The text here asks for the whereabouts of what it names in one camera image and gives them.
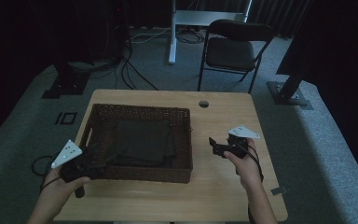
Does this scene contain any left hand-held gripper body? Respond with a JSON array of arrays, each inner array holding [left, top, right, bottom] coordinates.
[[50, 139, 91, 199]]

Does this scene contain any brown wicker basket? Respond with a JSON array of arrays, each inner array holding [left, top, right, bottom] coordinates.
[[78, 103, 194, 184]]

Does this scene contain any dark cloth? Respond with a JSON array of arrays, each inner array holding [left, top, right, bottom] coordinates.
[[113, 119, 177, 168]]

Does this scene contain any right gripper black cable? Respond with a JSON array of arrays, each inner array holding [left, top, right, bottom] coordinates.
[[240, 143, 265, 224]]

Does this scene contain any dark curtain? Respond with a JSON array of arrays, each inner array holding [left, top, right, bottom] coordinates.
[[248, 0, 312, 39]]

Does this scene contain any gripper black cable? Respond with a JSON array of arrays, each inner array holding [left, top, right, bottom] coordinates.
[[240, 143, 265, 224], [39, 155, 62, 193]]

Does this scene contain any person's left hand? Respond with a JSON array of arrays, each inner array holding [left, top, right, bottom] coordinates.
[[40, 167, 91, 213]]

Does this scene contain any black slanted stand with base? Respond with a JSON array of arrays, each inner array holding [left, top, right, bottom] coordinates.
[[267, 36, 314, 110]]

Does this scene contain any black folding chair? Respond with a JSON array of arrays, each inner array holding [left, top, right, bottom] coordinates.
[[198, 19, 275, 94]]

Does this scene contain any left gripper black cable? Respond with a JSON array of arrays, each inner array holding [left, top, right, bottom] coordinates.
[[39, 155, 62, 193]]

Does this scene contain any black looped floor cable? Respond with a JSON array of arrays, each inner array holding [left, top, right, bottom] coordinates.
[[31, 155, 56, 178]]

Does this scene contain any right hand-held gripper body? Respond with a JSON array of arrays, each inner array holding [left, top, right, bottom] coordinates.
[[220, 124, 261, 157]]

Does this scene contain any black stand with flat base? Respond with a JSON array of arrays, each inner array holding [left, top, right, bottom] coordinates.
[[41, 60, 91, 100]]

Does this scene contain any person's right hand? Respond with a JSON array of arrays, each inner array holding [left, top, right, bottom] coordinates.
[[223, 138, 264, 191]]

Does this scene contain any white floor cable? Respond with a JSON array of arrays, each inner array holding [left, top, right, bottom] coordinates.
[[130, 26, 172, 44]]

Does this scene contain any white metal desk frame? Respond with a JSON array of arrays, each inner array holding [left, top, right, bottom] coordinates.
[[168, 0, 254, 65]]

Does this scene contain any black floor cable bundle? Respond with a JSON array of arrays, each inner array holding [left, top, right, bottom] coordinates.
[[115, 40, 160, 91]]

